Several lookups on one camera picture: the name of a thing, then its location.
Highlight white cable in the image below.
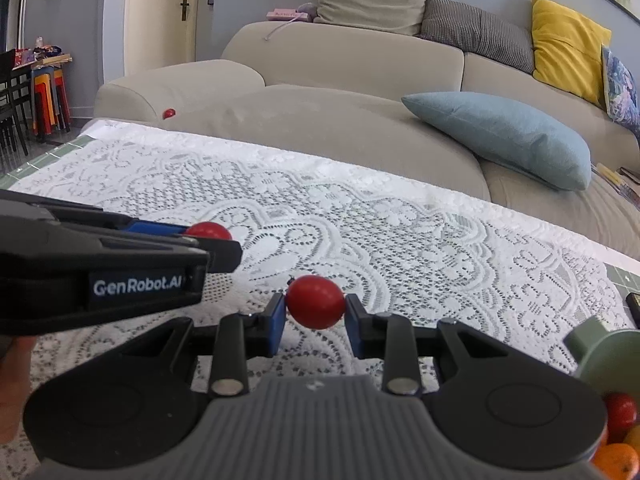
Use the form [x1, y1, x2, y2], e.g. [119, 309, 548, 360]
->
[267, 19, 296, 41]

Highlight cluttered dining table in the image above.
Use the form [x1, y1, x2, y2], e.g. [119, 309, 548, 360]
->
[10, 35, 76, 68]

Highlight cream door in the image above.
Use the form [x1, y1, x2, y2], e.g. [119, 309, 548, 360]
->
[125, 0, 198, 78]

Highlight grey checked cushion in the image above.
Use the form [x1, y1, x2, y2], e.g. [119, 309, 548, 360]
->
[419, 0, 536, 75]

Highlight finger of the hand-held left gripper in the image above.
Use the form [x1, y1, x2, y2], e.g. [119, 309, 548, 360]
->
[100, 235, 244, 275]
[100, 215, 188, 236]

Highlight beige sofa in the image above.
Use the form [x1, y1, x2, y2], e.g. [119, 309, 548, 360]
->
[94, 20, 640, 261]

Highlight light blue cushion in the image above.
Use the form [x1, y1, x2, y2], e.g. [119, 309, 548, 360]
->
[401, 91, 593, 192]

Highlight yellow books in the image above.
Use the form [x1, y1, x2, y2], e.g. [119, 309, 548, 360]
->
[592, 162, 640, 201]

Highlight yellow cushion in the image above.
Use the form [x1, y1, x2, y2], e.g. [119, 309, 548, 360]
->
[530, 0, 613, 108]

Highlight white lace tablecloth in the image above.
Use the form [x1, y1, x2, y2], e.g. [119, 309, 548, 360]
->
[0, 119, 640, 480]

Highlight small orange mandarin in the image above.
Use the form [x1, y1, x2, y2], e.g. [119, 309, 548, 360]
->
[590, 442, 640, 480]

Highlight red cherry tomato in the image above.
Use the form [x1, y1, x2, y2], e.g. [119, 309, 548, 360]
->
[602, 392, 639, 443]
[285, 275, 347, 331]
[185, 221, 234, 242]

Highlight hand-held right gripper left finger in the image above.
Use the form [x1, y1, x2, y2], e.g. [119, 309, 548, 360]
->
[100, 292, 287, 396]

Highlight green colander bowl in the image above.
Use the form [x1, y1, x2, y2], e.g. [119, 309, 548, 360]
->
[563, 319, 640, 411]

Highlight blue floral cushion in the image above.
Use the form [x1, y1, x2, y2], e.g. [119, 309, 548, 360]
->
[601, 45, 640, 133]

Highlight person's left forearm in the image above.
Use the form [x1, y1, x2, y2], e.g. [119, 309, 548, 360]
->
[0, 336, 38, 443]

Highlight stack of coloured stools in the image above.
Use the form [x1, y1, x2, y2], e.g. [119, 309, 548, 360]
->
[30, 67, 71, 136]

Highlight black dining chair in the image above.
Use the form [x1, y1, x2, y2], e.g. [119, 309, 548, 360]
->
[0, 50, 31, 171]

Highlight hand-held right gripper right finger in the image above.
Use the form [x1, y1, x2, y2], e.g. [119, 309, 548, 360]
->
[345, 293, 522, 395]

